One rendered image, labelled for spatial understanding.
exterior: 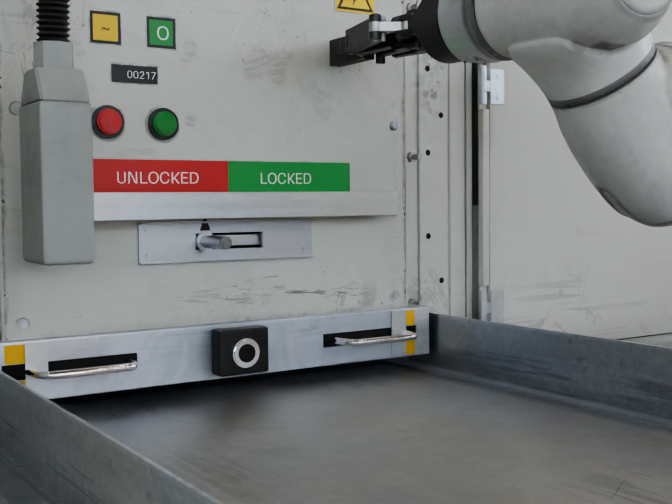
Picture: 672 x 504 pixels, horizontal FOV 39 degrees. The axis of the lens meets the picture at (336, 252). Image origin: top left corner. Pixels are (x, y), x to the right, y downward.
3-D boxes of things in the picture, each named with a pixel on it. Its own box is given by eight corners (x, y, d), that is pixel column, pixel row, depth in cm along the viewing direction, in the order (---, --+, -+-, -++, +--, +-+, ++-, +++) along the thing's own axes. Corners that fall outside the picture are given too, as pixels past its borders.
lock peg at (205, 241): (236, 253, 99) (235, 215, 98) (217, 254, 97) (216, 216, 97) (210, 250, 104) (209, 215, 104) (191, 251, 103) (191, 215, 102)
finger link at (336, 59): (369, 58, 105) (363, 58, 104) (334, 66, 111) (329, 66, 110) (368, 31, 105) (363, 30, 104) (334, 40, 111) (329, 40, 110)
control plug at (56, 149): (97, 263, 85) (93, 67, 84) (43, 266, 82) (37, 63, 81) (71, 259, 91) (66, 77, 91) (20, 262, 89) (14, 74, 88)
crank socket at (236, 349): (272, 372, 103) (271, 327, 103) (222, 378, 100) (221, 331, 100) (260, 368, 106) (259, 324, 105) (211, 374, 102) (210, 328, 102)
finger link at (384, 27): (436, 37, 93) (393, 33, 90) (403, 45, 98) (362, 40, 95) (436, 13, 93) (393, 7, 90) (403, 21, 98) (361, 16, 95)
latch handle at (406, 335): (425, 339, 113) (425, 332, 113) (349, 347, 107) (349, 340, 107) (399, 334, 117) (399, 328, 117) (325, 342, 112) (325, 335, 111)
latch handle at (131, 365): (146, 370, 94) (146, 362, 94) (36, 382, 88) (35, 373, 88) (128, 362, 98) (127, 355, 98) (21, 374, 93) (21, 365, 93)
